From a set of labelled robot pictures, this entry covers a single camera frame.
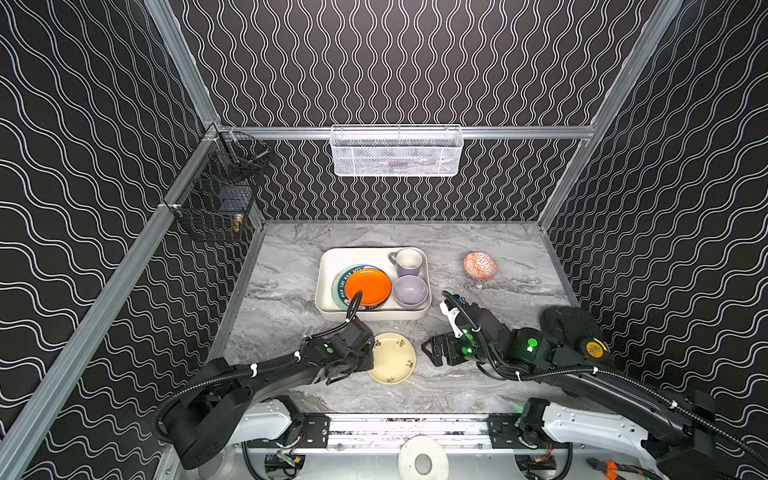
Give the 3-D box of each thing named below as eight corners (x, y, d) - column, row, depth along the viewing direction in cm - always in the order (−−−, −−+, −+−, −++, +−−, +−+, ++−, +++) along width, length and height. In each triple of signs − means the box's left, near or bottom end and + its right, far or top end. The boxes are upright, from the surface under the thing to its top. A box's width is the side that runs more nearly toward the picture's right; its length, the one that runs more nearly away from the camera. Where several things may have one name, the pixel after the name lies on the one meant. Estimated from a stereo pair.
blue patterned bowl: (466, 282, 105) (468, 274, 101) (461, 260, 111) (463, 252, 108) (497, 281, 105) (500, 273, 101) (490, 260, 111) (494, 252, 108)
